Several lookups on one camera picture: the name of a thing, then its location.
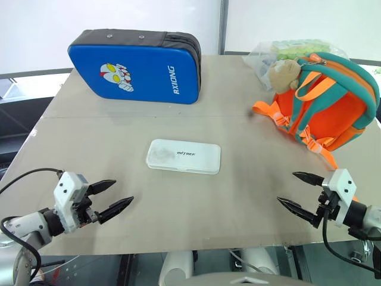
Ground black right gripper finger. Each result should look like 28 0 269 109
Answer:
292 171 326 188
276 196 318 229

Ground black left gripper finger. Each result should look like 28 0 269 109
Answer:
98 195 135 225
88 179 117 196

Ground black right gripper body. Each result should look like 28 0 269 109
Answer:
312 185 341 229

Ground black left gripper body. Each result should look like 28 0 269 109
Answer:
71 185 101 228

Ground orange and teal backpack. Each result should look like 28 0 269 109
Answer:
252 51 381 171

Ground white rectangular case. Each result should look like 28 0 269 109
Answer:
145 138 222 175

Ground blue cartoon print case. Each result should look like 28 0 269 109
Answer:
67 29 202 105

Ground white rounded shell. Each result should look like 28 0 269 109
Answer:
239 247 281 276
158 250 195 286

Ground grey rounded shape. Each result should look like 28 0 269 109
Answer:
177 275 299 286

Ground beige plush toy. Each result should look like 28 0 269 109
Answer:
265 58 303 92

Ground clear plastic bag green contents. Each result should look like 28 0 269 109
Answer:
242 38 349 91

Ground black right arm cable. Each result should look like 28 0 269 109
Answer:
321 202 381 276

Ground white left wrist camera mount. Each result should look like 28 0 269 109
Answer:
53 171 90 234

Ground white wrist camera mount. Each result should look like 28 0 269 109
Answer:
322 168 358 228
53 171 90 234

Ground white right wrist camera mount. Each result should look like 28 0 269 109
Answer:
322 168 358 228

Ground dark vertical window post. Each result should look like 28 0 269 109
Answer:
218 0 230 56

